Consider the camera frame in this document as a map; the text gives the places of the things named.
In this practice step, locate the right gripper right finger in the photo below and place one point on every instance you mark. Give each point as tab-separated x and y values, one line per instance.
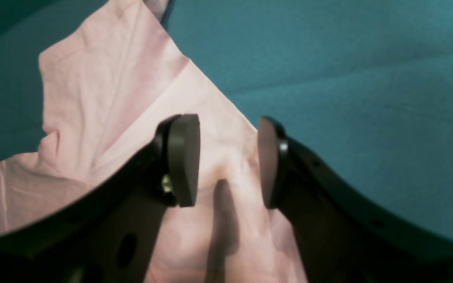
341	236

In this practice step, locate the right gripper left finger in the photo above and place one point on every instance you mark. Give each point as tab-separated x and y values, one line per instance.
108	235

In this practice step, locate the pink T-shirt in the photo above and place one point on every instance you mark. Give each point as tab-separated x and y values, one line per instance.
105	87

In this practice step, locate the teal table cloth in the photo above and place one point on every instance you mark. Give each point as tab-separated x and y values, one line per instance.
366	84

